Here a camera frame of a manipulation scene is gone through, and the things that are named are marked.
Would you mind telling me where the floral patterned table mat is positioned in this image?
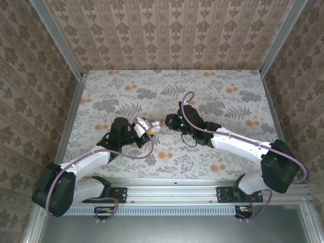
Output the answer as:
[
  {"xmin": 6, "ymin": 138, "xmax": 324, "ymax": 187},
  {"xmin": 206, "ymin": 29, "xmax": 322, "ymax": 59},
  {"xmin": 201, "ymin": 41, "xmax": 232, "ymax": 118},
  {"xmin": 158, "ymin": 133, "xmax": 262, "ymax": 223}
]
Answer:
[{"xmin": 59, "ymin": 70, "xmax": 287, "ymax": 180}]

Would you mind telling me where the black connector board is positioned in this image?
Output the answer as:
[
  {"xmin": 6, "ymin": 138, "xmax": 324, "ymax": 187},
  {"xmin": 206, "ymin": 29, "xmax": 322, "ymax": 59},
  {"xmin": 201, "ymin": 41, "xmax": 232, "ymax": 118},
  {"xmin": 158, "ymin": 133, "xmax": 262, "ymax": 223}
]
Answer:
[
  {"xmin": 234, "ymin": 205, "xmax": 254, "ymax": 220},
  {"xmin": 94, "ymin": 206, "xmax": 115, "ymax": 220}
]

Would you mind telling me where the grey metal sheet panel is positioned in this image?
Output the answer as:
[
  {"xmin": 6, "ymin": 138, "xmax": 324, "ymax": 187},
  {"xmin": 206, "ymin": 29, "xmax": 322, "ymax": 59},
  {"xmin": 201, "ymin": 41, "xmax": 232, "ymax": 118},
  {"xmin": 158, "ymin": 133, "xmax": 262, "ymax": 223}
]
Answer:
[{"xmin": 37, "ymin": 205, "xmax": 319, "ymax": 243}]

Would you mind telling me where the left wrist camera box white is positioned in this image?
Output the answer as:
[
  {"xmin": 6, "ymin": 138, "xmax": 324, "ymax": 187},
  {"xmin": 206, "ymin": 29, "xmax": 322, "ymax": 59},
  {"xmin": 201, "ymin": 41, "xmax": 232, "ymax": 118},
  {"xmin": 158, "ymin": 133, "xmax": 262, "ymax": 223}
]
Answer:
[{"xmin": 134, "ymin": 117, "xmax": 150, "ymax": 134}]

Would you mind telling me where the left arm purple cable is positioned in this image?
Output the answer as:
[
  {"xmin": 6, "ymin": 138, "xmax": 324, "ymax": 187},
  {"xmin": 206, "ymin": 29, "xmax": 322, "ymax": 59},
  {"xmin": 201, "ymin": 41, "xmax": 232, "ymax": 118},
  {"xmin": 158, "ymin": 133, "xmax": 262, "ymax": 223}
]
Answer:
[{"xmin": 45, "ymin": 120, "xmax": 155, "ymax": 225}]

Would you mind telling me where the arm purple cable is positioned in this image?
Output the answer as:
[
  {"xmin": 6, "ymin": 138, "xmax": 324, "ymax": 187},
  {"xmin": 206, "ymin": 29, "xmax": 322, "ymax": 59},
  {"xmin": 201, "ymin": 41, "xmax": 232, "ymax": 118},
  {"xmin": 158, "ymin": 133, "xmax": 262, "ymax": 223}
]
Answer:
[
  {"xmin": 45, "ymin": 120, "xmax": 155, "ymax": 225},
  {"xmin": 181, "ymin": 91, "xmax": 308, "ymax": 223}
]

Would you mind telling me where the aluminium table side rail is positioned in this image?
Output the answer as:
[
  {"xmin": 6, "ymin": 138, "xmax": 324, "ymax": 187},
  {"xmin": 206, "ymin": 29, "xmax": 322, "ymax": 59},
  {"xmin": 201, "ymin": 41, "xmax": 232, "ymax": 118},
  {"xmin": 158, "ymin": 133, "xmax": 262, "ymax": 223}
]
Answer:
[
  {"xmin": 48, "ymin": 73, "xmax": 89, "ymax": 185},
  {"xmin": 260, "ymin": 74, "xmax": 299, "ymax": 184}
]

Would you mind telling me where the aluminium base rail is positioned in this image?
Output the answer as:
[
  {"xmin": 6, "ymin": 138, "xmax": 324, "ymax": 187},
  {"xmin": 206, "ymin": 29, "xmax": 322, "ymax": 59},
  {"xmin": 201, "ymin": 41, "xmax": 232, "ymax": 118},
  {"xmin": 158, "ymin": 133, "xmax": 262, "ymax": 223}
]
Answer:
[{"xmin": 37, "ymin": 177, "xmax": 313, "ymax": 205}]

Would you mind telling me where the grey slotted cable duct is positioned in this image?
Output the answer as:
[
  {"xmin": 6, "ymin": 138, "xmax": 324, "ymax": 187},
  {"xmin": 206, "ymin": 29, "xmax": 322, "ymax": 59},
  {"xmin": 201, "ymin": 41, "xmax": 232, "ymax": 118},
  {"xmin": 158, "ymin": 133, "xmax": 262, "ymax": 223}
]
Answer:
[{"xmin": 46, "ymin": 205, "xmax": 236, "ymax": 216}]

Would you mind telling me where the aluminium frame post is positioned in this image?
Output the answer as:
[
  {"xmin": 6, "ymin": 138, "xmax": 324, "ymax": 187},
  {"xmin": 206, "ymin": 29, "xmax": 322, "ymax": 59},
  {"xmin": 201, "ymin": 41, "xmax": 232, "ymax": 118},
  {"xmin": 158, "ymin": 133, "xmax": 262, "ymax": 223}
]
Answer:
[
  {"xmin": 30, "ymin": 0, "xmax": 84, "ymax": 79},
  {"xmin": 259, "ymin": 0, "xmax": 308, "ymax": 76}
]

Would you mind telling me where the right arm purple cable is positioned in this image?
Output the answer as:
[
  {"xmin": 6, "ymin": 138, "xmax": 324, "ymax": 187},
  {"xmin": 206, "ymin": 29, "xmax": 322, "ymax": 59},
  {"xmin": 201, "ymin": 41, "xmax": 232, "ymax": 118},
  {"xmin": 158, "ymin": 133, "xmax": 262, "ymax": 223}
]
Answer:
[{"xmin": 181, "ymin": 91, "xmax": 308, "ymax": 223}]

